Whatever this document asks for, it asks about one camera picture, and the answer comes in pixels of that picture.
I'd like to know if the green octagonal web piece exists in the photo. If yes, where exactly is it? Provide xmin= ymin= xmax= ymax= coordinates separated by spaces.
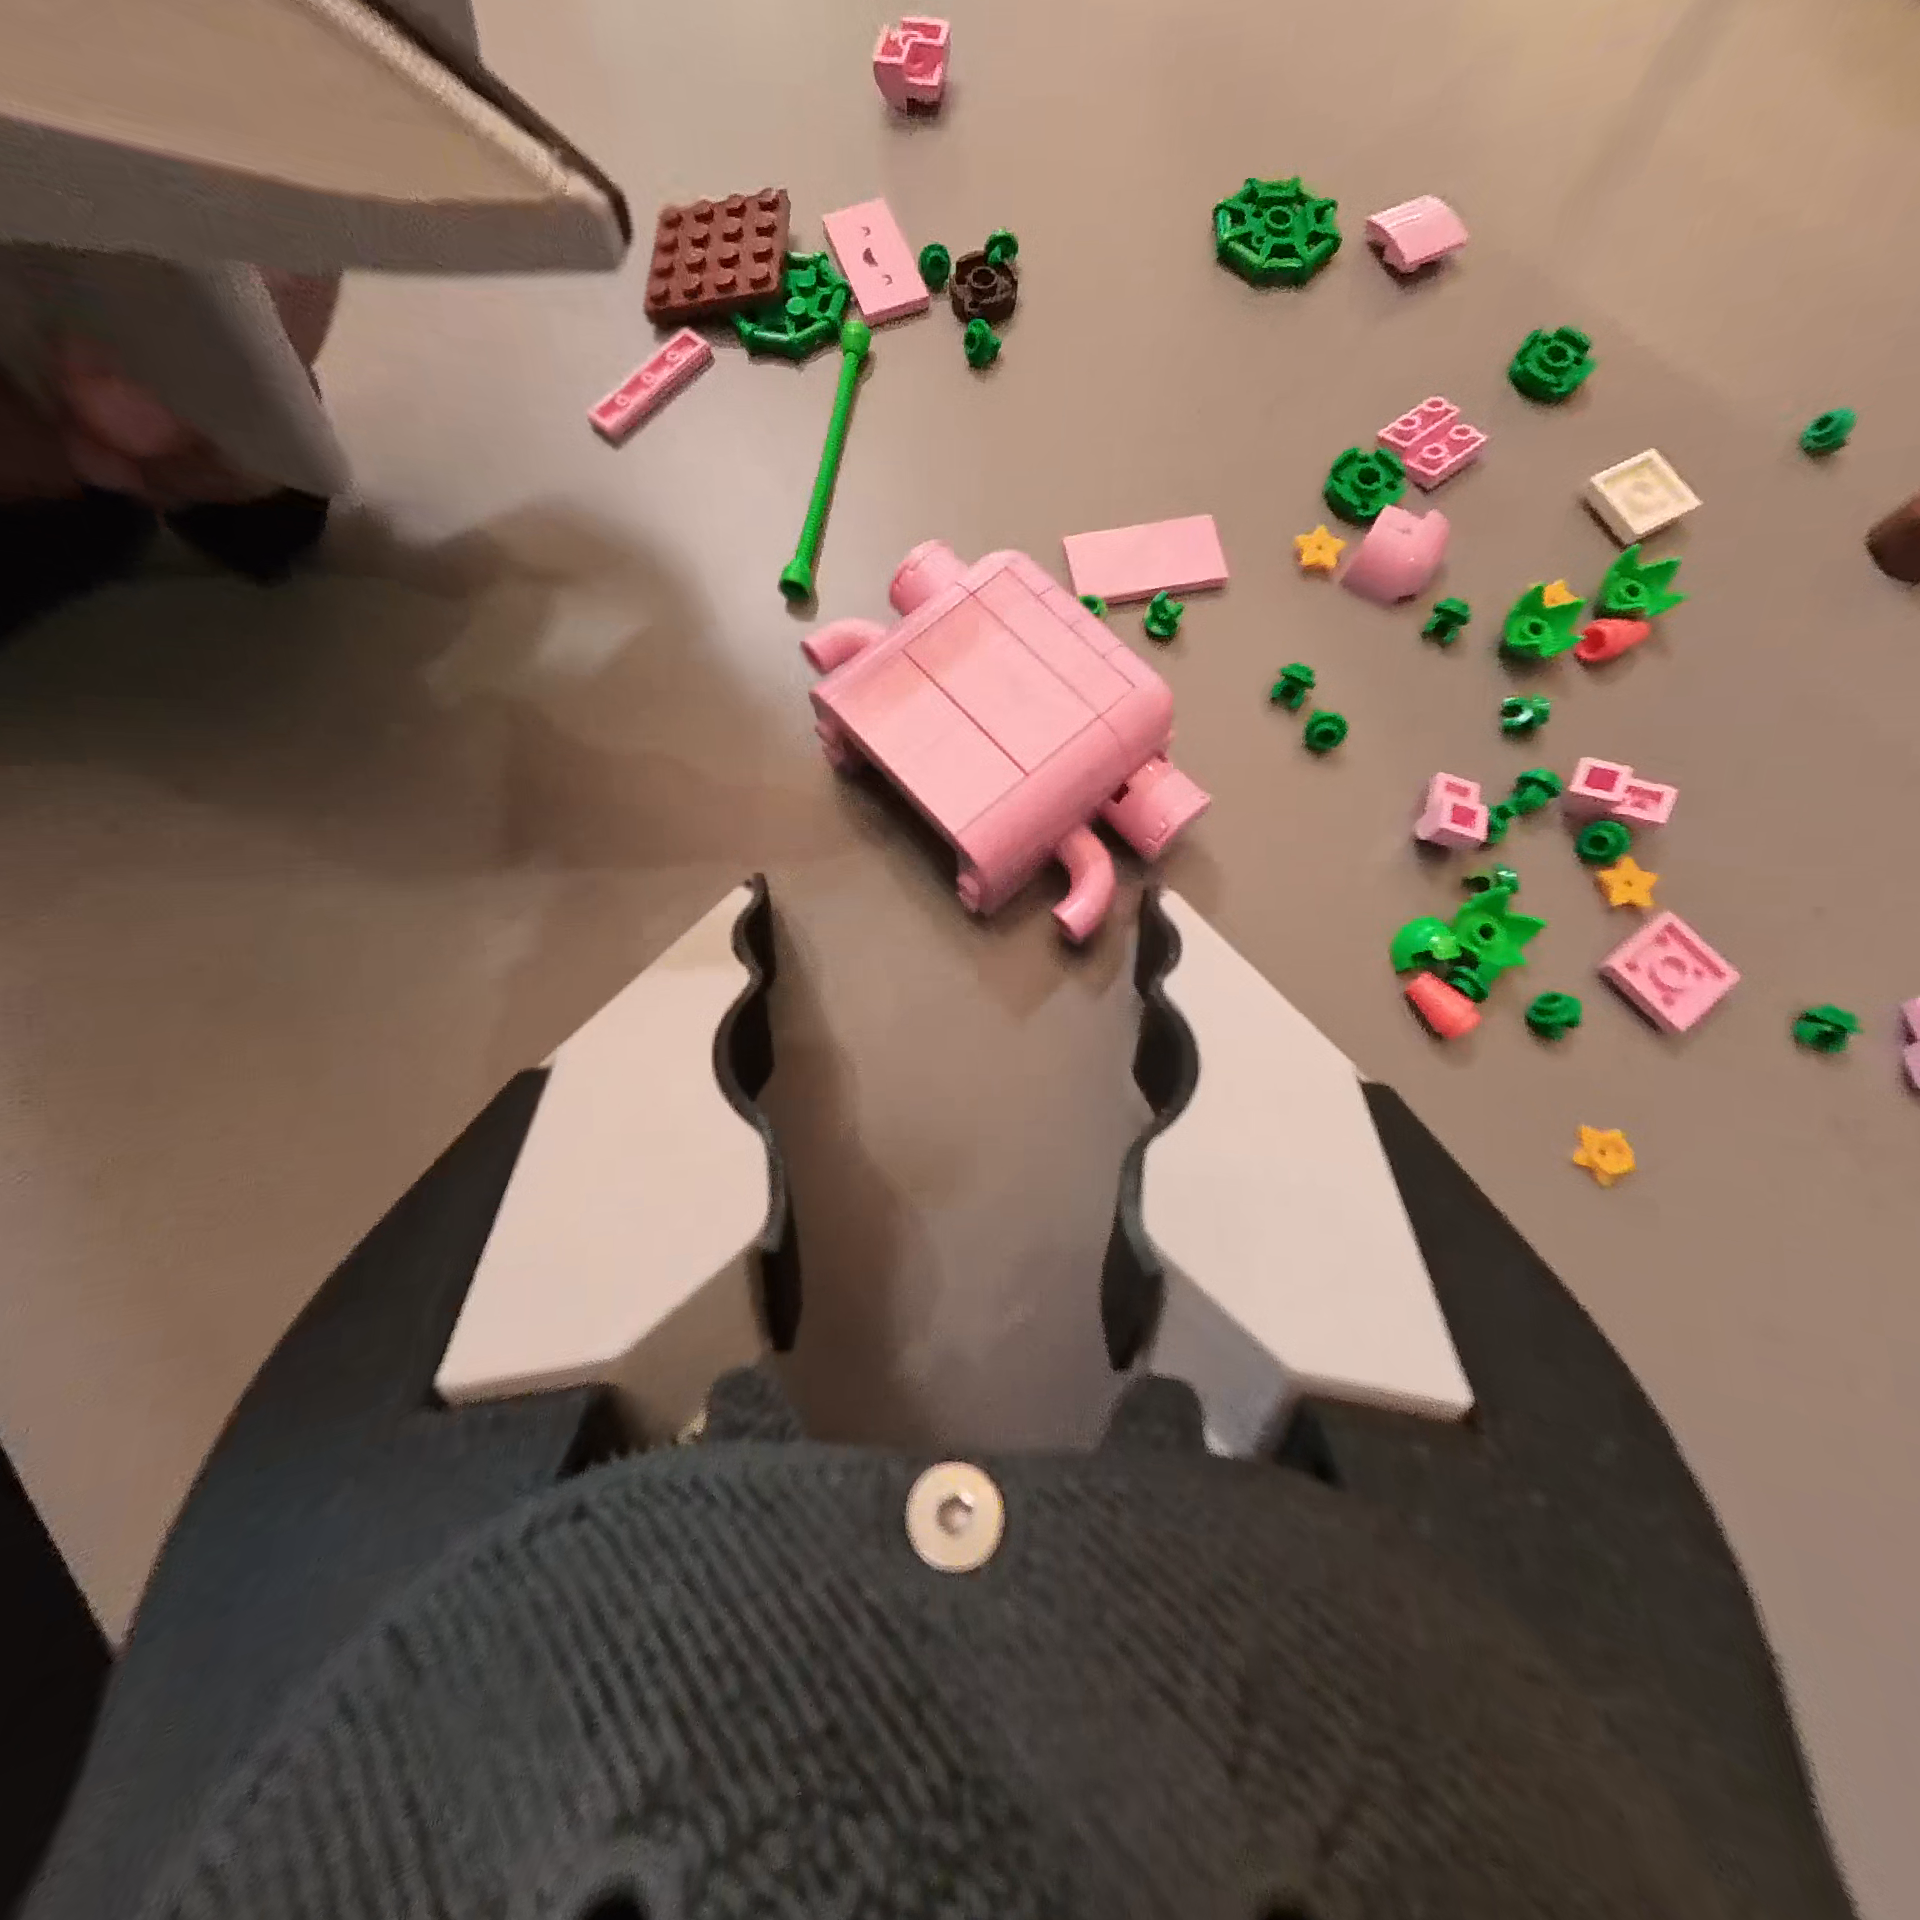
xmin=1211 ymin=177 xmax=1343 ymax=290
xmin=729 ymin=251 xmax=854 ymax=362

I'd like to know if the pink curved slope tile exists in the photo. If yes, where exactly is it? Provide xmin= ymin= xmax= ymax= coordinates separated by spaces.
xmin=1366 ymin=195 xmax=1473 ymax=277

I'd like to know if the pink corner panel brick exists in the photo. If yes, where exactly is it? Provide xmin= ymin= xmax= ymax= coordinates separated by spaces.
xmin=873 ymin=17 xmax=953 ymax=115

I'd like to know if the pink narrow studded plate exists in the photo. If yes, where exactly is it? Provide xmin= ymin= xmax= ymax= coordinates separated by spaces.
xmin=587 ymin=329 xmax=714 ymax=449

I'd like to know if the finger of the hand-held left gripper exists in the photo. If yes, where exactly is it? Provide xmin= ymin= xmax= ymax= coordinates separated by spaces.
xmin=0 ymin=0 xmax=633 ymax=277

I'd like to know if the cluster of green leaf pieces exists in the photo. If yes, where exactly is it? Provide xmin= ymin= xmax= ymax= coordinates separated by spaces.
xmin=1072 ymin=584 xmax=1593 ymax=1037

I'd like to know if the pink square jumper plate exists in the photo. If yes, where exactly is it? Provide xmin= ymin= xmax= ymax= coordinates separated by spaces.
xmin=1601 ymin=909 xmax=1742 ymax=1034

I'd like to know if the person's left hand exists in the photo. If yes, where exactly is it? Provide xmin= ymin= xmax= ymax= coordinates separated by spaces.
xmin=0 ymin=269 xmax=340 ymax=506

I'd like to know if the green flexible bar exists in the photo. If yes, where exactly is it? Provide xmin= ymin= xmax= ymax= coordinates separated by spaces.
xmin=777 ymin=319 xmax=876 ymax=609

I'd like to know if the pink square brick base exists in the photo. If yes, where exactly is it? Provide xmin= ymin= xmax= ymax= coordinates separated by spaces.
xmin=803 ymin=540 xmax=1211 ymax=946

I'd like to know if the pink flat rectangular tile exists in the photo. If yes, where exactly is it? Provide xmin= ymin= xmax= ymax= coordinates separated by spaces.
xmin=1063 ymin=515 xmax=1230 ymax=607

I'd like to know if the pink stepped studded plate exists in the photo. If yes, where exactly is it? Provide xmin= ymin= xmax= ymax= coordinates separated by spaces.
xmin=1376 ymin=393 xmax=1490 ymax=489

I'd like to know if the pink face tile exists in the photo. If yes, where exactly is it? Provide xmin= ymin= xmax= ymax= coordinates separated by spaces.
xmin=820 ymin=199 xmax=932 ymax=325

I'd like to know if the brown square studded plate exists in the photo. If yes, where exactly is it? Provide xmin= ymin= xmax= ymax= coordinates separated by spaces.
xmin=646 ymin=187 xmax=793 ymax=329

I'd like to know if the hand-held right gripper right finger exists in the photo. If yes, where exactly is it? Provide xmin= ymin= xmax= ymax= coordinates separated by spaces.
xmin=1103 ymin=887 xmax=1476 ymax=1460

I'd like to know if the white square plate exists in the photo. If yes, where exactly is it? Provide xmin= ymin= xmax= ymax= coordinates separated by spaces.
xmin=1584 ymin=449 xmax=1706 ymax=544

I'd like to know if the pink curved brick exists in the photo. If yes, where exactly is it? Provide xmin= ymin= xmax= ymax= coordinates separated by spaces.
xmin=1340 ymin=506 xmax=1451 ymax=607

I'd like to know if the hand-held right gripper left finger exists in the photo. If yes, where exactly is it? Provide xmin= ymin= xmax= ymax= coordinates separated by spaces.
xmin=435 ymin=873 xmax=804 ymax=1442

